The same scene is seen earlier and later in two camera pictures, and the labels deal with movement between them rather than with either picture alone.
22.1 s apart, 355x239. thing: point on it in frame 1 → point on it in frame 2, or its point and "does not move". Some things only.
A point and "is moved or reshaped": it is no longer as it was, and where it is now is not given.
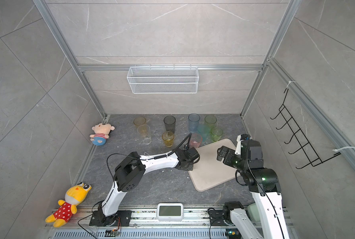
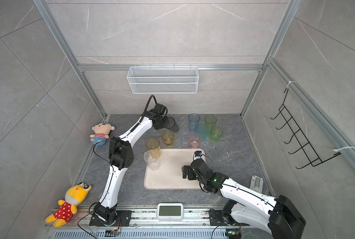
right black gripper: [228, 159] → [184, 172]
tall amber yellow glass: [139, 121] is moved or reshaped
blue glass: [193, 119] does not move
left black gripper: [191, 168] → [166, 124]
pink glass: [195, 141] does not move
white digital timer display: [170, 212] does not move
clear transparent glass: [144, 131] is moved or reshaped
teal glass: [204, 130] does not move
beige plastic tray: [208, 172] → [170, 176]
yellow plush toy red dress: [75, 195] does not move
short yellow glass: [168, 137] does not move
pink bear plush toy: [101, 132] does not move
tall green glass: [210, 121] does not move
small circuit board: [114, 232] does not move
